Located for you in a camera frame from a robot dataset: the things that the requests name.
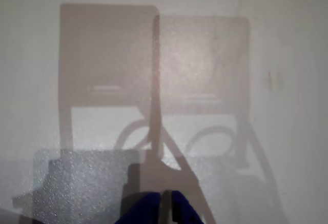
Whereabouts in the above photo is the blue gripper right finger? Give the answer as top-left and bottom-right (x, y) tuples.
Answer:
(170, 189), (206, 224)

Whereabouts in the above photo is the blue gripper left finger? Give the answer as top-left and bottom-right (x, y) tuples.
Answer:
(114, 191), (163, 224)

